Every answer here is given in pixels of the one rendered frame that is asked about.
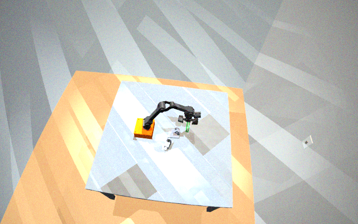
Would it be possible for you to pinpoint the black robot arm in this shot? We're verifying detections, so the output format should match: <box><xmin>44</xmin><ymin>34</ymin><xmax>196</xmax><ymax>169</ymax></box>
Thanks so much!
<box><xmin>143</xmin><ymin>101</ymin><xmax>201</xmax><ymax>131</ymax></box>

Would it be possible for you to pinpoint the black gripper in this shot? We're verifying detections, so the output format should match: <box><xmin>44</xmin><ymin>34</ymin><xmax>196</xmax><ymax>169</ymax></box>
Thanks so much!
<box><xmin>178</xmin><ymin>115</ymin><xmax>198</xmax><ymax>125</ymax></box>

